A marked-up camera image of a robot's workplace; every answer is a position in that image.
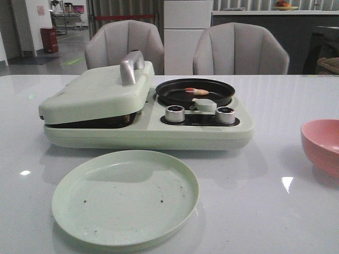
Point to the orange shrimp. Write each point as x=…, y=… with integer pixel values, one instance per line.
x=196, y=91

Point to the green sandwich maker lid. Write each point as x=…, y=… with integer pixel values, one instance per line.
x=98, y=93

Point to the pink bowl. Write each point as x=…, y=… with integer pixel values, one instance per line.
x=319, y=140

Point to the white bread slice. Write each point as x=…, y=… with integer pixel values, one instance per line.
x=105, y=123

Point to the green breakfast maker base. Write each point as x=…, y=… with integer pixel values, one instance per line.
x=147, y=131

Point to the left silver control knob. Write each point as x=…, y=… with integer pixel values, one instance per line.
x=175, y=114

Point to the silver control knob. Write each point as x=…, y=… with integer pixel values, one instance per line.
x=225, y=115
x=175, y=114

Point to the black round frying pan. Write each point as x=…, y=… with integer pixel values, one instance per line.
x=184, y=91

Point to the right silver control knob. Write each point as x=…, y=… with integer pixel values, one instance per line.
x=225, y=115

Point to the light green round plate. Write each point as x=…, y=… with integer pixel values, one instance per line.
x=126, y=200

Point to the left grey upholstered chair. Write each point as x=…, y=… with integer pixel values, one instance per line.
x=113, y=41

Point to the grey upholstered chair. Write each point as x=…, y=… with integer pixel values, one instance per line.
x=239, y=49
x=113, y=41

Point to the right grey upholstered chair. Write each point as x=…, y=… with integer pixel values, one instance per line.
x=239, y=49

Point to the white refrigerator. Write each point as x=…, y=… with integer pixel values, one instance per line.
x=184, y=22

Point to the red barrier belt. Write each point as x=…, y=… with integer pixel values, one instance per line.
x=125, y=17

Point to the background work desk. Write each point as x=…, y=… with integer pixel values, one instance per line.
x=67, y=16

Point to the red trash bin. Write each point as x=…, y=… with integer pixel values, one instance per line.
x=49, y=40

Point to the dark kitchen counter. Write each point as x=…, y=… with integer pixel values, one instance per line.
x=292, y=29

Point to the fruit bowl on counter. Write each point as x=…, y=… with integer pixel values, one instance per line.
x=284, y=6

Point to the beige cushion at right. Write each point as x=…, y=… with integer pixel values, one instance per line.
x=330, y=64

